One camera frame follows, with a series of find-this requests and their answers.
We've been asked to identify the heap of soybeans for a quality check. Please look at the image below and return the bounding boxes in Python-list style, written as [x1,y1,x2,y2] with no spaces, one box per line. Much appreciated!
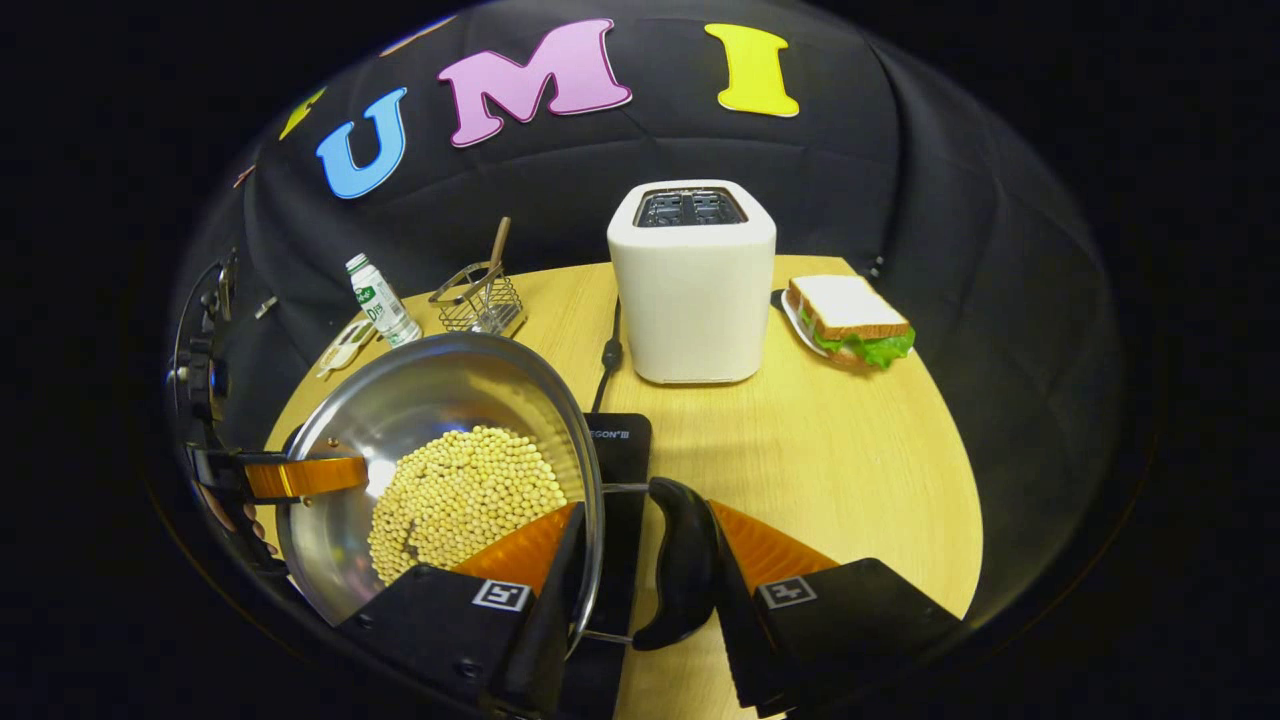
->
[368,426,569,587]

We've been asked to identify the steel pot with black handle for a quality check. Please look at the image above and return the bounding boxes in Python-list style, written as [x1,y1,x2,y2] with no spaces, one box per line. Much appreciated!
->
[272,332,719,653]

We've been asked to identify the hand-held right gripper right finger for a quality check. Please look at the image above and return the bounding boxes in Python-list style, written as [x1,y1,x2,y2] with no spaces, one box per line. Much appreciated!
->
[705,498,966,719]

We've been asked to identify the white drink bottle green label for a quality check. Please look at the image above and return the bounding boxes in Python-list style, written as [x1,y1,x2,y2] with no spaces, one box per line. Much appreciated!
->
[345,253,424,349]

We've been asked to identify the white toaster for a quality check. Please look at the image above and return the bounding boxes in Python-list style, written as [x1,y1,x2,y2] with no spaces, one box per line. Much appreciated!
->
[606,179,778,386]

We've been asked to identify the black induction cooktop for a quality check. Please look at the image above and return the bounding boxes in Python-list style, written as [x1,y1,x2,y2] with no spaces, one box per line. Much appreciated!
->
[555,413,653,720]

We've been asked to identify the steel wire utensil basket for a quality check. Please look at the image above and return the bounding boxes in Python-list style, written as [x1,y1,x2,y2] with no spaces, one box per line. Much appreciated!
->
[428,261,528,339]

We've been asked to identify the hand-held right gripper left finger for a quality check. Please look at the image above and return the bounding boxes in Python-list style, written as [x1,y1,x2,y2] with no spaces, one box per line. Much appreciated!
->
[338,500,591,719]

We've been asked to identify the wooden handled spoon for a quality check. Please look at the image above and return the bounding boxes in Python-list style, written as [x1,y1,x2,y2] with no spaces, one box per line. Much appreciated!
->
[462,216,512,331]

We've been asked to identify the white divided bean dish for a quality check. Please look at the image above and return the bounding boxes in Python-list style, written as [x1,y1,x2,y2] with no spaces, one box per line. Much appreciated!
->
[317,318,379,379]

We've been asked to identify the black power cable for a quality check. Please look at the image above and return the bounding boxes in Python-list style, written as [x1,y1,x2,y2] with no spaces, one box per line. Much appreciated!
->
[590,298,626,413]

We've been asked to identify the lettuce sandwich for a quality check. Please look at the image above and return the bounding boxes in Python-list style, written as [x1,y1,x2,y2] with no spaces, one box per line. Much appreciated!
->
[786,275,917,371]

